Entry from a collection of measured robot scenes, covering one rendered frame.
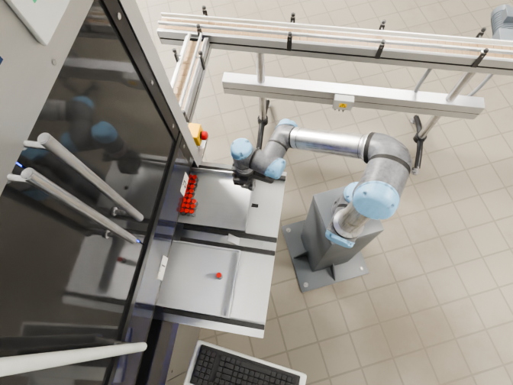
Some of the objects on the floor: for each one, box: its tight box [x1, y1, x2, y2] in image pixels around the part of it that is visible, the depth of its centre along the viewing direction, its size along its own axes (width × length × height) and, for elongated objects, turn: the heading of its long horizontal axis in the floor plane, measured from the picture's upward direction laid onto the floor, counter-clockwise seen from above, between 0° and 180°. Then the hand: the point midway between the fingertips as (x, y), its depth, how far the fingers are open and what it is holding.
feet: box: [410, 115, 427, 175], centre depth 245 cm, size 8×50×14 cm, turn 172°
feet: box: [256, 99, 271, 150], centre depth 257 cm, size 8×50×14 cm, turn 172°
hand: (254, 187), depth 145 cm, fingers closed, pressing on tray
